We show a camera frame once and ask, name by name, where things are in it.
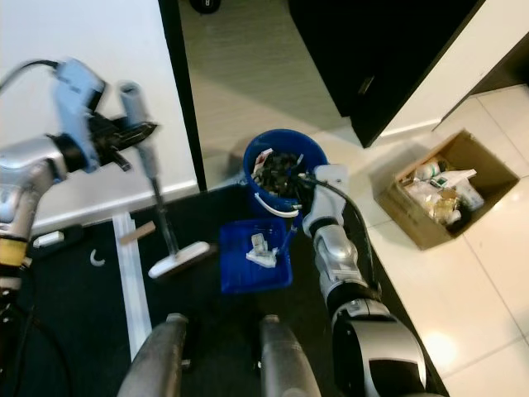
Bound small wooden stick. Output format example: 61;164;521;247
119;220;157;246

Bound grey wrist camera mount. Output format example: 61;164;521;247
309;163;349;218
53;57;107;172

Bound blue long-handled dustpan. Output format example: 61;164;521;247
218;211;301;295

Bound dark rubbish heap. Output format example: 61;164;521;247
253;149;315;198

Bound grey right robot leg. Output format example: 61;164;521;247
260;313;325;397

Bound black floor mat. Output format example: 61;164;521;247
0;185;449;397

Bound brown cardboard box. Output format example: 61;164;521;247
375;129;521;251

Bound grey robot leg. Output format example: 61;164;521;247
260;313;325;397
115;312;190;397

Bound black wheeled cart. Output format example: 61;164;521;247
189;0;221;14

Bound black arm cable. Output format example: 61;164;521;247
297;173;382;292
0;59;64;93

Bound dark wooden door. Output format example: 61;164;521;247
288;0;485;149
434;50;529;127

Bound grey left robot leg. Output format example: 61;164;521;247
115;312;190;397

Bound white green printed packet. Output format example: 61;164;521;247
438;169;479;199

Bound blue plastic bucket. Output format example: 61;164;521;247
242;129;332;218

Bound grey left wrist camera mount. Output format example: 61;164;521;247
53;57;107;172

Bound grey handled white brush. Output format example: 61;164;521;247
117;80;212;280

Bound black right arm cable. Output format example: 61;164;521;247
297;173;382;292

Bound white bottle green cap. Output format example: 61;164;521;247
416;162;444;183

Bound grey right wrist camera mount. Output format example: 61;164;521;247
309;163;349;218

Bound crumpled white paper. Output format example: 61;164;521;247
245;234;279;268

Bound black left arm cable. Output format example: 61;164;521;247
0;59;64;93

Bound white power adapter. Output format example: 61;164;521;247
32;231;66;250

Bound crumpled clear plastic bags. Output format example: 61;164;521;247
405;180;484;226

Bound white flat strip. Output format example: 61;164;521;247
111;210;155;362

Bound dark door frame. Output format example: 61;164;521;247
158;0;208;194

